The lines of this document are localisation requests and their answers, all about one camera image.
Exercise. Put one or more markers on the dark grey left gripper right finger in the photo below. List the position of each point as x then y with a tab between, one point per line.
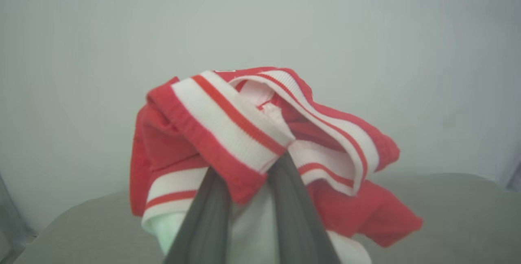
295	223

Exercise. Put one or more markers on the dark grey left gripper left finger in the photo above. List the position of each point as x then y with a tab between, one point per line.
203	223

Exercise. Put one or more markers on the red white sleeveless jersey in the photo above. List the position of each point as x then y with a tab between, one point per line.
195	133

